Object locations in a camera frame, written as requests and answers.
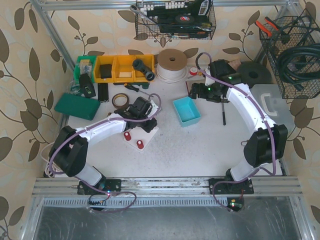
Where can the white peg base plate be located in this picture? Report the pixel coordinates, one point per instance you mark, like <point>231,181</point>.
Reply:
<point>139,134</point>

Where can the wire basket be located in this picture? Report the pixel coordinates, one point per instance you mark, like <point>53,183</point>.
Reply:
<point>165,20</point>
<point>293,53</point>

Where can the white cable spool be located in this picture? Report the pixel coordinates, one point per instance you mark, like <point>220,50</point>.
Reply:
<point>171,66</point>

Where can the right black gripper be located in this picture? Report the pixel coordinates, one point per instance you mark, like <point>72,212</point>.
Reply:
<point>197,90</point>

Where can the small claw hammer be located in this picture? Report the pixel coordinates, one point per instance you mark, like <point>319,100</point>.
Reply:
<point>223,113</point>

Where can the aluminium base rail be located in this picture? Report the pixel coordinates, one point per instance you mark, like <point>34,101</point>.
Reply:
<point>162,192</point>

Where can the red white tape roll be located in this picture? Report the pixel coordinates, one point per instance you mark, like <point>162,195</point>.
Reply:
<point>193,71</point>

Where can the translucent teal storage box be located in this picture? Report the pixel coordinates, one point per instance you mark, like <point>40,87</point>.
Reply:
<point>269,98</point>

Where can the black sanding block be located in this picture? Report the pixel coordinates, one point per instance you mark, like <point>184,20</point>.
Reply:
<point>235,64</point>

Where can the top wire basket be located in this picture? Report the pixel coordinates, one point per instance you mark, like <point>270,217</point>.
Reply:
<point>165,20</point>

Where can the black battery charger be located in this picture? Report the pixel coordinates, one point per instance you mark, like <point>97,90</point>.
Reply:
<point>86,86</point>

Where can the green plastic case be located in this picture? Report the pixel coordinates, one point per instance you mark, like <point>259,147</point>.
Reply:
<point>77,106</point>

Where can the brown tape roll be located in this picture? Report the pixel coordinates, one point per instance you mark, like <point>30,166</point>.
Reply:
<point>120,100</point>

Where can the brass padlock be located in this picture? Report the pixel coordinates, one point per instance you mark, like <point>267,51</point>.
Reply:
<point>243,143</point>

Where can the right wire basket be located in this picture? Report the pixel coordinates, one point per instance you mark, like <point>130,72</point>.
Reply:
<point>293,53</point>

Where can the black pipe fitting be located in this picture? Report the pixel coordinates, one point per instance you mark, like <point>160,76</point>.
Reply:
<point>139,66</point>

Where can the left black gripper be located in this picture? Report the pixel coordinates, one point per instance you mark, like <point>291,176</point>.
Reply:
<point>146,124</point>

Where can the black rubber disc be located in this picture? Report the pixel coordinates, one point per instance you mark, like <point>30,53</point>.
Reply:
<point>253,73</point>

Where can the black ribbed bar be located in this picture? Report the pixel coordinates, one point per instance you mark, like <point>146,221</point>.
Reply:
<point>103,92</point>

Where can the blue plastic tray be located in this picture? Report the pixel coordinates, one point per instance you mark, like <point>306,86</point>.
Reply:
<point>186,111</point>

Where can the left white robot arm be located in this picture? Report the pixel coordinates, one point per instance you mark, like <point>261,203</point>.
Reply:
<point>68,154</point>

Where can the green parts bin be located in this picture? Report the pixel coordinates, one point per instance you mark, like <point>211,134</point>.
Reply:
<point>84,65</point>

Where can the black block in bin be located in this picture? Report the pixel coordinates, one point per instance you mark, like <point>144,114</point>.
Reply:
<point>105,71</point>

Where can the beige work glove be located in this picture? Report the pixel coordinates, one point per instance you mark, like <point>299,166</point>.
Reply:
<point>189,84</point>

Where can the large red spring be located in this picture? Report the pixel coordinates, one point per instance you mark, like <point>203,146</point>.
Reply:
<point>127,136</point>
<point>140,144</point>

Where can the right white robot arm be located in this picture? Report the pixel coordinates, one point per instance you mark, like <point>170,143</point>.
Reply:
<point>267,141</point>

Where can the yellow parts bin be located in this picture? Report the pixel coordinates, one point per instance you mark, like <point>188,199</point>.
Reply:
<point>122,68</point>

